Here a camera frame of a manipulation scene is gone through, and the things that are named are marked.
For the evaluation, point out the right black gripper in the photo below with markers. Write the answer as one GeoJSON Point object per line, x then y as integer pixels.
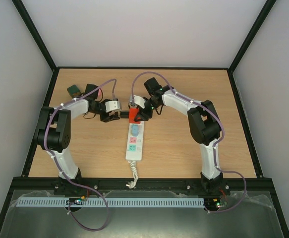
{"type": "Point", "coordinates": [144, 114]}

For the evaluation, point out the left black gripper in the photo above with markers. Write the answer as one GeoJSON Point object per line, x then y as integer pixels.
{"type": "Point", "coordinates": [108, 118]}

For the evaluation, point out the red cube adapter plug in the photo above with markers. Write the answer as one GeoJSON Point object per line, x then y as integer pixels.
{"type": "Point", "coordinates": [134, 114]}

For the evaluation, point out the pink folding socket plug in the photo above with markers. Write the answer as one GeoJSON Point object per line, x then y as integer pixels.
{"type": "Point", "coordinates": [100, 94]}

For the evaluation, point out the white power strip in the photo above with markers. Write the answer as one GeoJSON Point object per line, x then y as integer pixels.
{"type": "Point", "coordinates": [134, 146]}

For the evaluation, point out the dark green plug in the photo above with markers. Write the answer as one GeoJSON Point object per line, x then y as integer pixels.
{"type": "Point", "coordinates": [74, 91]}

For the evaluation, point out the black usb plug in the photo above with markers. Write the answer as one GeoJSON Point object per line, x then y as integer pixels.
{"type": "Point", "coordinates": [124, 114]}

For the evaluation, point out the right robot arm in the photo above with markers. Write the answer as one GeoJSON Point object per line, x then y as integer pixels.
{"type": "Point", "coordinates": [204, 125]}

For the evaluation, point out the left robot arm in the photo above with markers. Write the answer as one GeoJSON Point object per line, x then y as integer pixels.
{"type": "Point", "coordinates": [53, 130]}

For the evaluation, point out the blue plug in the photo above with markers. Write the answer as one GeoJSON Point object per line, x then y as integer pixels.
{"type": "Point", "coordinates": [135, 130]}

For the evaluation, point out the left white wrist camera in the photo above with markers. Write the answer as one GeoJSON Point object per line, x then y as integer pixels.
{"type": "Point", "coordinates": [113, 106]}

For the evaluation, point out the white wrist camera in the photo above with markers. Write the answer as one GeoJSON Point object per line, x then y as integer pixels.
{"type": "Point", "coordinates": [113, 106]}
{"type": "Point", "coordinates": [136, 102]}

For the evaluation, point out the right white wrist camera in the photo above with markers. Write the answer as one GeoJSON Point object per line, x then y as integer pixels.
{"type": "Point", "coordinates": [136, 102]}

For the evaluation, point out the light blue cable duct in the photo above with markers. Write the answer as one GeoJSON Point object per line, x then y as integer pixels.
{"type": "Point", "coordinates": [111, 202]}

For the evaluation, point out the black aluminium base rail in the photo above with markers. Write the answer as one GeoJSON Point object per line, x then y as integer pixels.
{"type": "Point", "coordinates": [104, 185]}

